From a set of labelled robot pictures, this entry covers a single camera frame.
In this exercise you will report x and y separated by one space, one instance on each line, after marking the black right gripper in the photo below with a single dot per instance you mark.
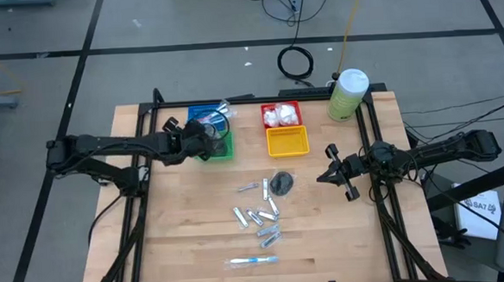
354 165

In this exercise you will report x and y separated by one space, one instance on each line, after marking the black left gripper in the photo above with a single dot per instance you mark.
187 140

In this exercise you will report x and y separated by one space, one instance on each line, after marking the red white toothbrush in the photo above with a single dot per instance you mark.
211 115

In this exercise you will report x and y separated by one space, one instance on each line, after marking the blue white toothbrush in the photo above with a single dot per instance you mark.
254 260
223 107

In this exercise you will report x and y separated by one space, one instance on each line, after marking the teal white toothbrush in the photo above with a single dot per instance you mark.
229 114

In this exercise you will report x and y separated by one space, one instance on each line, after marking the silver nail clipper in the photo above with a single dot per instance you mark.
248 187
269 231
271 239
266 215
254 217
240 217
265 188
273 205

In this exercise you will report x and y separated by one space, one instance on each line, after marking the white cotton balls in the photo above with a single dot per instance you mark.
288 114
271 117

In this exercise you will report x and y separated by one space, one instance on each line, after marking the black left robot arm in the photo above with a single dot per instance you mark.
114 144

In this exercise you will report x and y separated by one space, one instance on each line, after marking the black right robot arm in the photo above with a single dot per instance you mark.
442 150

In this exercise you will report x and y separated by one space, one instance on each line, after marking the blue plastic basket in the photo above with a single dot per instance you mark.
196 110

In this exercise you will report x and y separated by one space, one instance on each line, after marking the green plastic basket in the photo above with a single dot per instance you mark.
227 157

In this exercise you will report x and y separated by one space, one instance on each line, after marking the yellow plastic basket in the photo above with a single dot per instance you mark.
287 142

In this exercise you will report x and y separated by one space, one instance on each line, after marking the green disinfecting wipes canister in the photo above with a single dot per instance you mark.
345 101

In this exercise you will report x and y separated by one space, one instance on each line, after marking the black power strip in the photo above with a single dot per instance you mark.
301 92

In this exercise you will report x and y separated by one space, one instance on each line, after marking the red plastic basket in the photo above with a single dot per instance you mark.
271 104

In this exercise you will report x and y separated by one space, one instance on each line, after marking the white cardboard box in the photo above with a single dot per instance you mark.
476 220

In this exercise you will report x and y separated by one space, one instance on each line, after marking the black metal table frame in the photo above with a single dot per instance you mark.
168 105

